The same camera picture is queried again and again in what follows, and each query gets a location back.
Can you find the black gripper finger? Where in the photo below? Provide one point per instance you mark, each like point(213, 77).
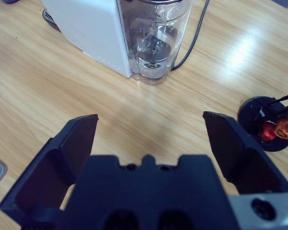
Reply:
point(62, 148)
point(244, 155)

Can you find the white capsule coffee machine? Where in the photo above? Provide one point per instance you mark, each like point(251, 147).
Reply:
point(91, 31)

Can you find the orange coffee capsule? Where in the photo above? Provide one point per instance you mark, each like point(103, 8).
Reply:
point(286, 128)

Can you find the black capsule holder with rods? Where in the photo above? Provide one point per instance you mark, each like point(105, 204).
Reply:
point(252, 112)

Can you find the teal plastic tray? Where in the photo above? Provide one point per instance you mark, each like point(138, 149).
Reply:
point(11, 1)

